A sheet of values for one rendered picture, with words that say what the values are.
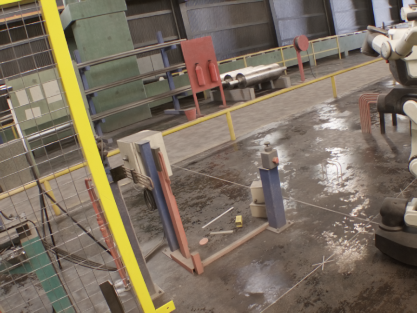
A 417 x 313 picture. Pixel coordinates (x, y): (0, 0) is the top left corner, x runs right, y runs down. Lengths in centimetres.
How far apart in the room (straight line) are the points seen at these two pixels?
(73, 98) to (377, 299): 186
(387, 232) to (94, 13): 927
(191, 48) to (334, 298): 730
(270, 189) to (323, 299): 98
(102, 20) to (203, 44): 313
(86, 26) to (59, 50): 886
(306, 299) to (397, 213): 79
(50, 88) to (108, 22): 371
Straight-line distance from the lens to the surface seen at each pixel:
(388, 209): 236
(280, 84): 1060
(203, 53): 875
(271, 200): 273
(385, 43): 173
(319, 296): 217
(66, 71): 123
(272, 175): 265
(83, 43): 996
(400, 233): 239
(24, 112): 717
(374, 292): 219
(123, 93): 1015
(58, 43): 124
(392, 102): 210
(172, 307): 168
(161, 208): 266
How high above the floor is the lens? 146
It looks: 17 degrees down
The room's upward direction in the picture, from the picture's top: 14 degrees counter-clockwise
